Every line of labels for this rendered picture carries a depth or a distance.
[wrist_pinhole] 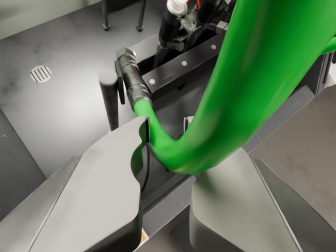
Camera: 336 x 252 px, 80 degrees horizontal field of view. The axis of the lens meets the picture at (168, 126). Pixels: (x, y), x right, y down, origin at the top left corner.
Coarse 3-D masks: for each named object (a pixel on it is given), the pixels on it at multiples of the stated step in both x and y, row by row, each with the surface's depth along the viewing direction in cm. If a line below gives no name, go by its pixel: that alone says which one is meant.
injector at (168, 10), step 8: (168, 0) 26; (168, 8) 26; (168, 16) 27; (176, 16) 26; (168, 24) 28; (176, 24) 28; (160, 32) 31; (168, 32) 29; (176, 32) 30; (160, 40) 32; (168, 40) 31; (176, 40) 31; (160, 48) 34; (176, 48) 31; (160, 56) 37; (152, 64) 41; (160, 64) 40
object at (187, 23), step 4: (184, 16) 27; (180, 20) 26; (184, 20) 27; (188, 20) 27; (184, 24) 26; (188, 24) 27; (192, 24) 27; (188, 28) 26; (192, 28) 27; (188, 32) 26
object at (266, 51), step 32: (256, 0) 2; (288, 0) 2; (320, 0) 2; (256, 32) 3; (288, 32) 2; (320, 32) 2; (224, 64) 3; (256, 64) 3; (288, 64) 3; (224, 96) 4; (256, 96) 3; (288, 96) 3; (160, 128) 13; (192, 128) 5; (224, 128) 4; (256, 128) 4; (160, 160) 9; (192, 160) 6
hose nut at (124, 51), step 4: (120, 48) 22; (124, 48) 22; (116, 52) 22; (120, 52) 22; (124, 52) 21; (128, 52) 22; (132, 52) 22; (116, 56) 22; (120, 56) 21; (132, 56) 22
